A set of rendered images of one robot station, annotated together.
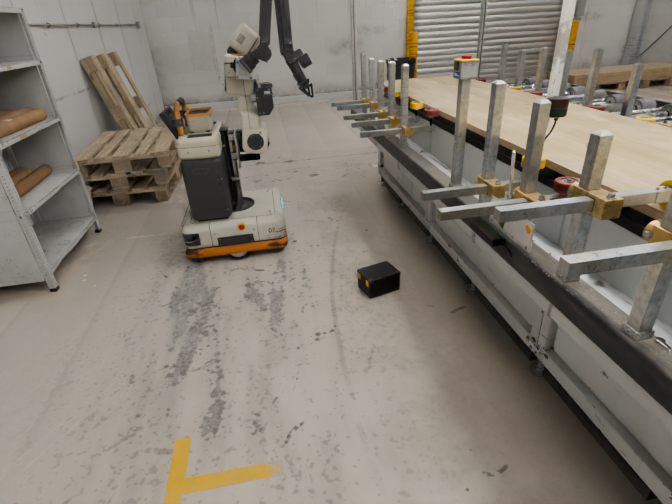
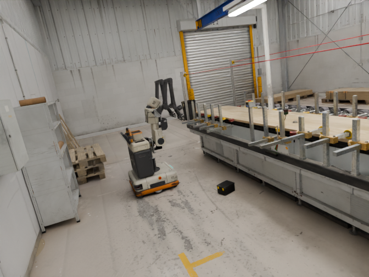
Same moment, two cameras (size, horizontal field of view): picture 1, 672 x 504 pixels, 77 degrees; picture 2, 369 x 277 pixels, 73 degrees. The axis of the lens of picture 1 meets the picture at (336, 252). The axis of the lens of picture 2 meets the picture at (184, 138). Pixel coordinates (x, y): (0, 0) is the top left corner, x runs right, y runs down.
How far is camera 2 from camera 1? 1.28 m
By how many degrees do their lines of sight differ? 18
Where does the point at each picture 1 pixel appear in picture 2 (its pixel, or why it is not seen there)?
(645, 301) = (325, 155)
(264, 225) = (169, 176)
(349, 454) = (247, 242)
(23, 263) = (66, 209)
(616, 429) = (331, 208)
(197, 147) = (140, 145)
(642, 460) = (341, 214)
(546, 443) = (311, 223)
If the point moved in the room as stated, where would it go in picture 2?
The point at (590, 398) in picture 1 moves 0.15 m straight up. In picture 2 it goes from (320, 203) to (320, 189)
